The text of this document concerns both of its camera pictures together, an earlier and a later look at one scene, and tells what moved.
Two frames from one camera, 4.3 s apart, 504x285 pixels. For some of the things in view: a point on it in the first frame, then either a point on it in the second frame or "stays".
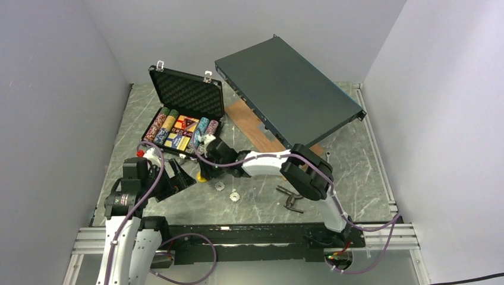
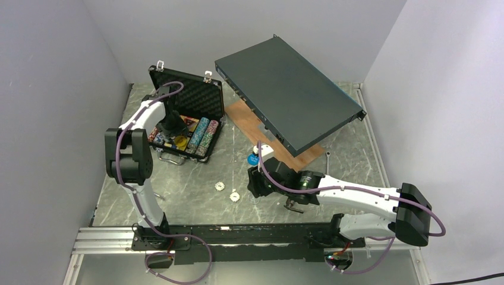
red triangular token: [189, 122] stays
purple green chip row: [211, 128] stays
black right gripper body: [210, 171] -> [261, 188]
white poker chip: [235, 196] stays
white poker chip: [219, 186] stays
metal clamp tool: [290, 200] stays
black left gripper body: [166, 186] -> [172, 126]
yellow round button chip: [200, 179] -> [180, 141]
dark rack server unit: [293, 98] stays
